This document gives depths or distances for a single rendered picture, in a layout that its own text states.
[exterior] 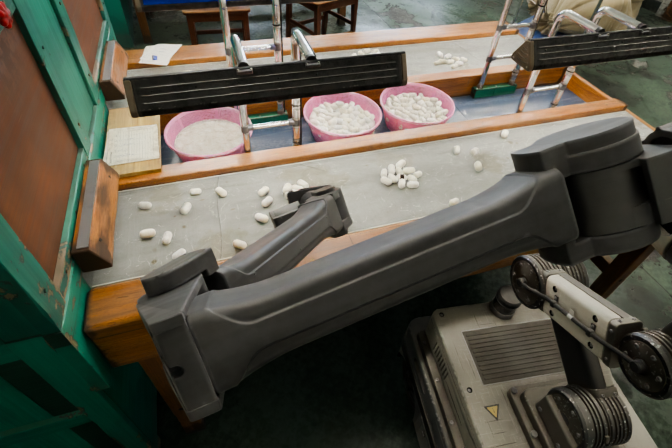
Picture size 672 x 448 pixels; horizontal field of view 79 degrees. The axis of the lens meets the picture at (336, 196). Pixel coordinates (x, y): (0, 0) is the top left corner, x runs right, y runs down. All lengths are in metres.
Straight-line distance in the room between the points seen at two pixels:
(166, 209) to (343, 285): 0.89
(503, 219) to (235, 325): 0.21
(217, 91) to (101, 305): 0.50
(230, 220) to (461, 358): 0.72
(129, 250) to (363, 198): 0.60
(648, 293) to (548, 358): 1.12
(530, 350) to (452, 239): 1.01
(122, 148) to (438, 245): 1.12
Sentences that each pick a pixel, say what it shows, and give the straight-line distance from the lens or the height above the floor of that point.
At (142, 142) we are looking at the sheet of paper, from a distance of 1.33.
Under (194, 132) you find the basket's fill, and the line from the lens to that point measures 1.41.
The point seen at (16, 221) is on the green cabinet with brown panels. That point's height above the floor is 1.02.
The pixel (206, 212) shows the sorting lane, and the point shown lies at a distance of 1.12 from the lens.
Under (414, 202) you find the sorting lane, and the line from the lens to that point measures 1.16.
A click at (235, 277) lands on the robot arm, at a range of 0.42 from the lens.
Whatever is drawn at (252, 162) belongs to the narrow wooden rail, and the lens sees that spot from 1.21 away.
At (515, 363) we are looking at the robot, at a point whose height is 0.48.
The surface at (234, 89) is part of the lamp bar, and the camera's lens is 0.93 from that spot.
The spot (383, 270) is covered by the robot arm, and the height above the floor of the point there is 1.29.
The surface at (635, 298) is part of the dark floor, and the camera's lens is 2.32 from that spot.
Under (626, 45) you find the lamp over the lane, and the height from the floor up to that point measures 1.08.
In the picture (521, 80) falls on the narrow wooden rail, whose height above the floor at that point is 0.71.
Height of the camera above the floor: 1.54
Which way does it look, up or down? 45 degrees down
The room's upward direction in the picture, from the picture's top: 5 degrees clockwise
